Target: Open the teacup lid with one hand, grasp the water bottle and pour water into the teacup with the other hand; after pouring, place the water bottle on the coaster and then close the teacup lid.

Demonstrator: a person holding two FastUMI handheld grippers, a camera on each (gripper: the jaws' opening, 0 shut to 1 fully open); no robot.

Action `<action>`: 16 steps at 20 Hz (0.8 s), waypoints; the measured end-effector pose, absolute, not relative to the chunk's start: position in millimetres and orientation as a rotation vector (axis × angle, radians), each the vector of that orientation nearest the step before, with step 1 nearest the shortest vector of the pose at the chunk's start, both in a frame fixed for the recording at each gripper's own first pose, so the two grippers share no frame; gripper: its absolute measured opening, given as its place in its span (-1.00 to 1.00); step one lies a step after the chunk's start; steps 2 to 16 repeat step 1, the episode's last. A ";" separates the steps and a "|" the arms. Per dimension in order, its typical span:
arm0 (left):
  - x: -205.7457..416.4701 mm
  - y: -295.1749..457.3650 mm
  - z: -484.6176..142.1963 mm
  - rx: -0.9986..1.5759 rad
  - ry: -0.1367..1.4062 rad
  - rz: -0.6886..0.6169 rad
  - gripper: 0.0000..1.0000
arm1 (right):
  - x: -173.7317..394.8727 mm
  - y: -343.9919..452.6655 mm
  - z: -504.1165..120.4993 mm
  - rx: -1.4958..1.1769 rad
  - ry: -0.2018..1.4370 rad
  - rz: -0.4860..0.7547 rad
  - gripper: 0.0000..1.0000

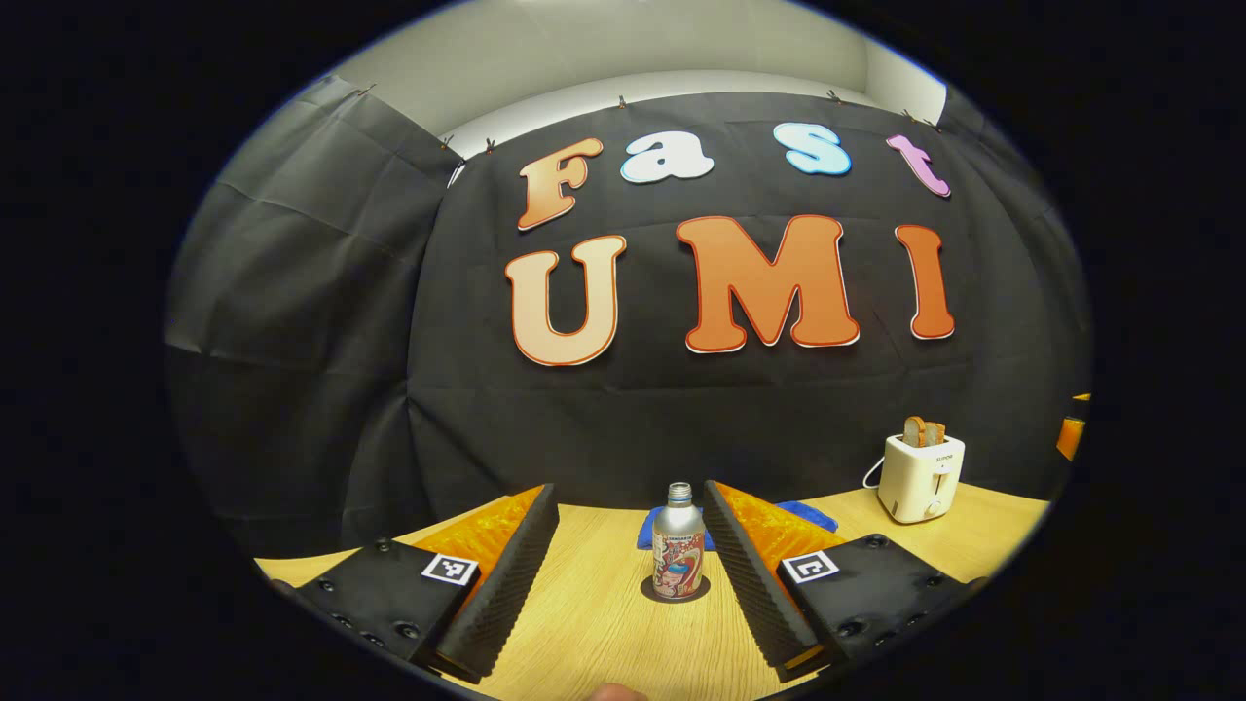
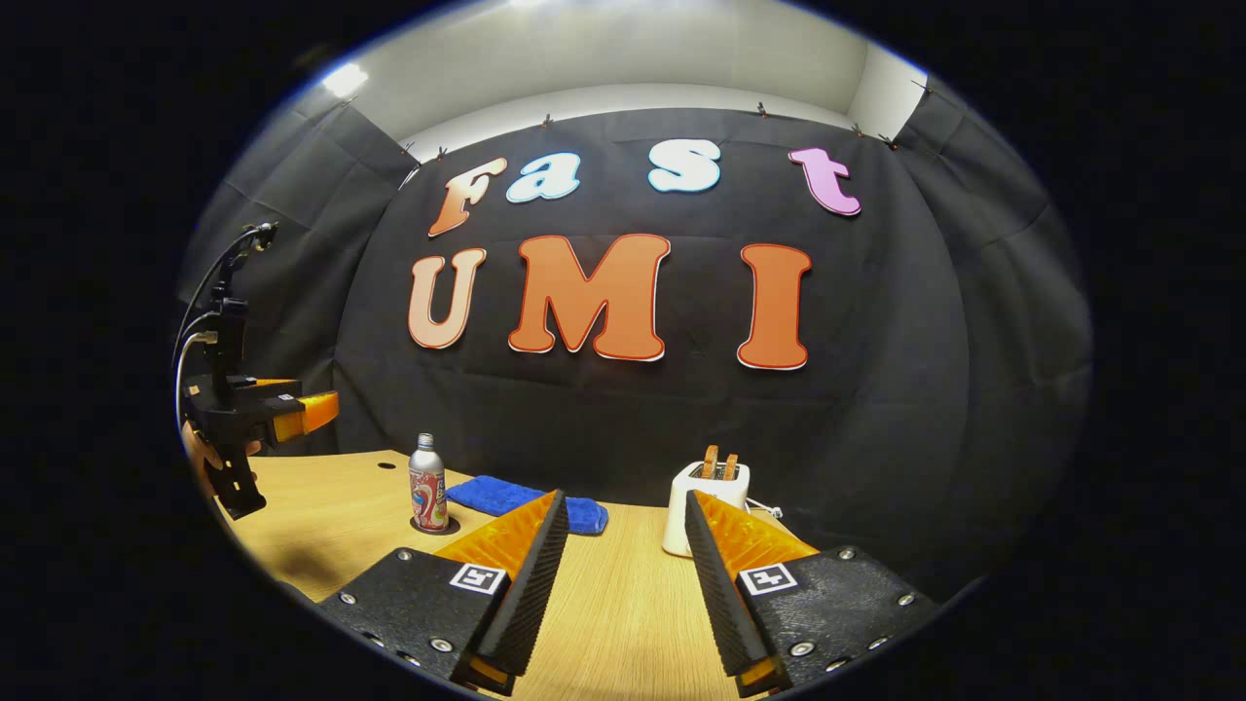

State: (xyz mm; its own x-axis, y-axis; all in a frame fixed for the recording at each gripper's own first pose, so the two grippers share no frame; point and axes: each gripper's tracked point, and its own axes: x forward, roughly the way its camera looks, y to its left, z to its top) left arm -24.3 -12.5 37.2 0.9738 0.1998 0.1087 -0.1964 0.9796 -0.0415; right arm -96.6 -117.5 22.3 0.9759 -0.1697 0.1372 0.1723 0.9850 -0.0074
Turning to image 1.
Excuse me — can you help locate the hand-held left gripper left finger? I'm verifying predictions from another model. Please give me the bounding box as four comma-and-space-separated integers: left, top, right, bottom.
273, 484, 561, 684

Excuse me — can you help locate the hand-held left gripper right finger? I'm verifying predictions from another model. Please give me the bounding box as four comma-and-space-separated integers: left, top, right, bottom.
703, 479, 989, 683

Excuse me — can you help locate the silver water bottle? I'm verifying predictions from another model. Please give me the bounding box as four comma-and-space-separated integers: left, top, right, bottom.
651, 482, 706, 600

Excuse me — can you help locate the dark round coaster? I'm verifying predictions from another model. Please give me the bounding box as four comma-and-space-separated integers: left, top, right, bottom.
641, 574, 712, 605

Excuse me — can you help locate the blue towel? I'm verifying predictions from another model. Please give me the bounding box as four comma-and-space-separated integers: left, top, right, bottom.
638, 500, 838, 552

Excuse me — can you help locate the white toaster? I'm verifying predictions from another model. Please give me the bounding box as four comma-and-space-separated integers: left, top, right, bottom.
877, 433, 967, 525

